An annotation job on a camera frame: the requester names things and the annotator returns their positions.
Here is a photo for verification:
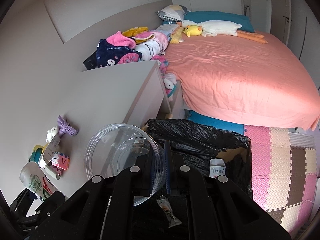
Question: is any navy patterned blanket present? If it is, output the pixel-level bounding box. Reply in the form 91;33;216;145
96;39;142;68

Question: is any white green plastic bottle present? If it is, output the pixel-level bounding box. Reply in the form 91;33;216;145
20;161;58;202

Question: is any long white toothpaste box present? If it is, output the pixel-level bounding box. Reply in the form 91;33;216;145
38;134;61;168

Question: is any pink bed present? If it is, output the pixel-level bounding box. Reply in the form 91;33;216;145
165;34;319;130

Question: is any white orange medicine box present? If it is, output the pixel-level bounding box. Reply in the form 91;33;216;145
209;158;226;178

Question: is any checkered pillow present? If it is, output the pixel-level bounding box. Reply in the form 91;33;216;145
156;5;189;22

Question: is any foam floor mat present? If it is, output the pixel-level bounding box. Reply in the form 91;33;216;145
187;111;319;236

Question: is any black trash bag bin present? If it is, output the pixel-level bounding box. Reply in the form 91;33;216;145
142;119;253;198

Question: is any white desk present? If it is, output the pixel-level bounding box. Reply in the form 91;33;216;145
0;60;186;218

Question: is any clear plastic cup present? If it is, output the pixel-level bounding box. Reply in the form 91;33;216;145
85;124;165;206

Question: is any purple plastic bag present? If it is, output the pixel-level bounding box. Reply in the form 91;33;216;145
57;115;78;138

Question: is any black device by wall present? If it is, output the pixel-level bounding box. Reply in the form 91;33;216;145
83;51;97;70

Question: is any yellow duck plush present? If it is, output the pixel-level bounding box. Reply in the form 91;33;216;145
183;25;202;37

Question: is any pink garment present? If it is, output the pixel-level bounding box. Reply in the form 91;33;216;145
106;31;136;49

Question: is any white pink kitty cloth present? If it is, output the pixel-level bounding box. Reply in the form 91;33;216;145
133;25;177;102

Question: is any teal pillow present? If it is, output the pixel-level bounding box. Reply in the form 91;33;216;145
184;11;254;33

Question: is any grey snack wrapper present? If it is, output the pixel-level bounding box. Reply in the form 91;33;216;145
157;196;182;228

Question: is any white goose plush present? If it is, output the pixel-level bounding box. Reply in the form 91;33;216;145
178;19;269;45

